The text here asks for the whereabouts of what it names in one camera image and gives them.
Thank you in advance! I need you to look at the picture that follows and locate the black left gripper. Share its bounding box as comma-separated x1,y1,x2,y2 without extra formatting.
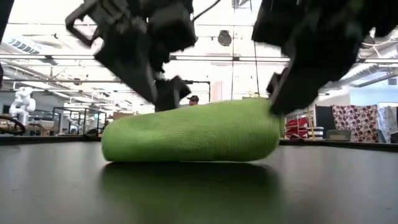
93,17,192,113

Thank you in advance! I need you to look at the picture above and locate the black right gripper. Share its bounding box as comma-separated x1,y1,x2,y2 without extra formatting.
266,0,398,116

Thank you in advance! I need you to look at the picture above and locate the green towel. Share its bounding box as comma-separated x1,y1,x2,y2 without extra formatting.
101,97,285,164

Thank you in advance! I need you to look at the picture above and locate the red fabric item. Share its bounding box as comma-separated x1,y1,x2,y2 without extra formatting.
284,116,309,139

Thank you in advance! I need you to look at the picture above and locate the brown cardboard box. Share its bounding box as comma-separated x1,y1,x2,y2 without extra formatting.
112,111,135,121

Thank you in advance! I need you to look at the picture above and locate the black upright panel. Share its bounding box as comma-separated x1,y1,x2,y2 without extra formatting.
315,105,337,138

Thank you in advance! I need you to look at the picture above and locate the black white striped box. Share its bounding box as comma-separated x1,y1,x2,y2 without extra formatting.
306,126,325,140

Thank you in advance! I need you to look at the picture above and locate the white column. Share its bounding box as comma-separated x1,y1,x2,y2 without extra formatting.
211,80,223,102

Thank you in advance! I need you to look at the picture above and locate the grey bin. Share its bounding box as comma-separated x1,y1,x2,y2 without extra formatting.
325,129,353,142

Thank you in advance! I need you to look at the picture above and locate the white fabric with red circles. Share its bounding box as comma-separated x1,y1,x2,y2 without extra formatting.
330,104,379,144

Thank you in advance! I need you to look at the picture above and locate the round black ceiling fixture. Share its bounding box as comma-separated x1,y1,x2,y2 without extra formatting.
216,29,233,47

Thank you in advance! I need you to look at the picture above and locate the black table mat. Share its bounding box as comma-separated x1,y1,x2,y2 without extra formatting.
0,141,398,224

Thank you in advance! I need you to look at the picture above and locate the yellow cable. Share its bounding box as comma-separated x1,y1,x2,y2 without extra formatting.
306,107,315,141

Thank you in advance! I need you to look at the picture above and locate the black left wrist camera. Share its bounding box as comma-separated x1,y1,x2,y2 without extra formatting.
147,2,198,54

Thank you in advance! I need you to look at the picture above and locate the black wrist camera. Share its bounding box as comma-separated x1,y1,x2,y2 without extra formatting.
251,0,300,48
147,2,198,54

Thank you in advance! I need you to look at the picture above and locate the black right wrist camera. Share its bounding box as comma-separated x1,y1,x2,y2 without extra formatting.
251,0,300,48

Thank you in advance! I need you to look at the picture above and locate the black metal frame cell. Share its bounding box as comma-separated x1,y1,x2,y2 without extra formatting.
52,106,107,135

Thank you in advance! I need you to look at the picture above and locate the thick black curved cable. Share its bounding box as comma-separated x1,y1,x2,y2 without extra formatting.
0,114,27,136

